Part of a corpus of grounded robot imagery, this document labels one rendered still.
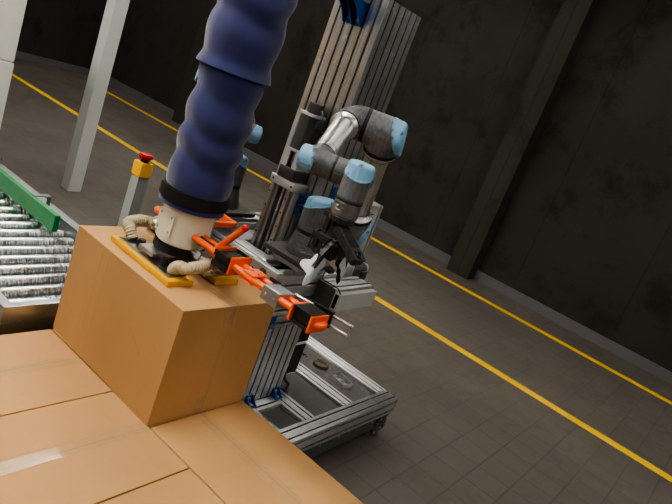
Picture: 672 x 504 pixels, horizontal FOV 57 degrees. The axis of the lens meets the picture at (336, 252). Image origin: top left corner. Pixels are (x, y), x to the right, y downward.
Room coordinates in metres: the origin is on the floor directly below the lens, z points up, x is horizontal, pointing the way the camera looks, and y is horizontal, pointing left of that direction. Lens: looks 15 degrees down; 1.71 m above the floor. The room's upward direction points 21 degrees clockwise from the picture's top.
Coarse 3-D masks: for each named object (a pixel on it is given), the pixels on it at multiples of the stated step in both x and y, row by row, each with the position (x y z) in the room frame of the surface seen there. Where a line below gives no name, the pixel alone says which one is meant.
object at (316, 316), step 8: (296, 304) 1.60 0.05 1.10; (304, 304) 1.62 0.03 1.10; (312, 304) 1.64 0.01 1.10; (288, 312) 1.60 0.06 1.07; (296, 312) 1.60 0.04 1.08; (304, 312) 1.57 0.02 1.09; (312, 312) 1.58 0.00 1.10; (320, 312) 1.61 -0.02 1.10; (296, 320) 1.59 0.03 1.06; (304, 320) 1.58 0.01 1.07; (312, 320) 1.55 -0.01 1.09; (320, 320) 1.58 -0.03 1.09; (304, 328) 1.56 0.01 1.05; (312, 328) 1.56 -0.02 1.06
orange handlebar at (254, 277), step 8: (160, 208) 2.02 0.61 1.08; (224, 216) 2.21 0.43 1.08; (216, 224) 2.10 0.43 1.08; (224, 224) 2.13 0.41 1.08; (232, 224) 2.16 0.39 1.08; (200, 240) 1.86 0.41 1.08; (208, 240) 1.89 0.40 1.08; (208, 248) 1.83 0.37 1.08; (240, 272) 1.74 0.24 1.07; (248, 272) 1.72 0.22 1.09; (256, 272) 1.75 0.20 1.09; (248, 280) 1.72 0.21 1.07; (256, 280) 1.70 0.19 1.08; (264, 280) 1.74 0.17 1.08; (280, 304) 1.64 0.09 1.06; (288, 304) 1.62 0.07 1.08; (320, 328) 1.56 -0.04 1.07
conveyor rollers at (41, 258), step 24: (0, 192) 3.05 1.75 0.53; (0, 216) 2.72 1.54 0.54; (24, 216) 2.82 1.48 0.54; (0, 240) 2.47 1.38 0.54; (24, 240) 2.56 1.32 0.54; (48, 240) 2.66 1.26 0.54; (72, 240) 2.76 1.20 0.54; (0, 264) 2.31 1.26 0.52; (24, 264) 2.33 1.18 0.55; (48, 264) 2.41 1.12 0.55; (0, 288) 2.08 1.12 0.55; (24, 288) 2.14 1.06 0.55; (48, 288) 2.22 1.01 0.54
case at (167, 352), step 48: (96, 240) 1.89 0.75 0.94; (96, 288) 1.86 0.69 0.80; (144, 288) 1.73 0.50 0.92; (192, 288) 1.80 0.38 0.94; (240, 288) 1.95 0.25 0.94; (96, 336) 1.82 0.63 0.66; (144, 336) 1.70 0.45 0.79; (192, 336) 1.68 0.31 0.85; (240, 336) 1.85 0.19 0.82; (144, 384) 1.66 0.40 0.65; (192, 384) 1.73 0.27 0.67; (240, 384) 1.92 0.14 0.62
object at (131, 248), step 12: (120, 240) 1.91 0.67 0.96; (132, 240) 1.93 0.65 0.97; (144, 240) 1.91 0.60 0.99; (132, 252) 1.85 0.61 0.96; (144, 252) 1.87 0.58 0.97; (144, 264) 1.81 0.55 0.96; (156, 264) 1.82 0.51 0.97; (168, 264) 1.83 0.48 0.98; (156, 276) 1.77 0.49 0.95; (168, 276) 1.76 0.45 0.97; (180, 276) 1.80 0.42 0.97
